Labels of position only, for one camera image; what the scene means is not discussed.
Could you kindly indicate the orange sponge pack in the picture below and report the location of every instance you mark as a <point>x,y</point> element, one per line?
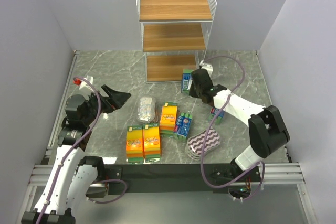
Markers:
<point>152,142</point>
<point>168,118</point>
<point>134,144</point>

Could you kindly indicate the white wire wooden shelf rack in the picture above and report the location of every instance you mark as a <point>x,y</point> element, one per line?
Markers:
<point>174,36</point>

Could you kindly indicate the orange sponge pack left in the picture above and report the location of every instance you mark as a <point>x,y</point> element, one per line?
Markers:
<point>134,144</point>

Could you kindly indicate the silver mesh scrubber pack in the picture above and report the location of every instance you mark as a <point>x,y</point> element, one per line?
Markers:
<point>146,109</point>

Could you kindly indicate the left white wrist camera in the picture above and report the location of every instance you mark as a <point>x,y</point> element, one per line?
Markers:
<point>84,85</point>

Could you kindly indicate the orange sponge pack right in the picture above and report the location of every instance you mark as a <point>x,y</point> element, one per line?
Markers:
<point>152,142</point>

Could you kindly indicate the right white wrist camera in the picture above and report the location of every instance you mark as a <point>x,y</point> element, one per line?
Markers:
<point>207,66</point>

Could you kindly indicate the aluminium frame rail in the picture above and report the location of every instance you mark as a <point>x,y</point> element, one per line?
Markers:
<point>287,173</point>

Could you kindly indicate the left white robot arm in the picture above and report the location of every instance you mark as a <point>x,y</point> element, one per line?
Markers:
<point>73,171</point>

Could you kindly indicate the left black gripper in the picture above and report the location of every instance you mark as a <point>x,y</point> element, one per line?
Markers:
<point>105,102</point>

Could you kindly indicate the black front base bar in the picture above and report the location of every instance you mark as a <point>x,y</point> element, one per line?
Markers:
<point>166,178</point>

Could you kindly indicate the blue green sponge pack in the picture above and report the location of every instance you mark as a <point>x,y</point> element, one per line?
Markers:
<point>186,81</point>
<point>182,126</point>

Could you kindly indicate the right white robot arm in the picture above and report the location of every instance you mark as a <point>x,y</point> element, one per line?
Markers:
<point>267,130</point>

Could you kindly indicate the green sponge pack right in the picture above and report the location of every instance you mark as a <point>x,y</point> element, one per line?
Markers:
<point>213,112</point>

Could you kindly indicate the orange sponge pack upper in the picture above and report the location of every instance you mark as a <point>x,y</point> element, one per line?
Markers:
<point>168,118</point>

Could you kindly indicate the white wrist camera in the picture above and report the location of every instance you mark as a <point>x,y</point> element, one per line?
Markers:
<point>84,85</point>
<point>207,66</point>

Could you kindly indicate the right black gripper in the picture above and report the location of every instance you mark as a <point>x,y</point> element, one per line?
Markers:
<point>196,83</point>

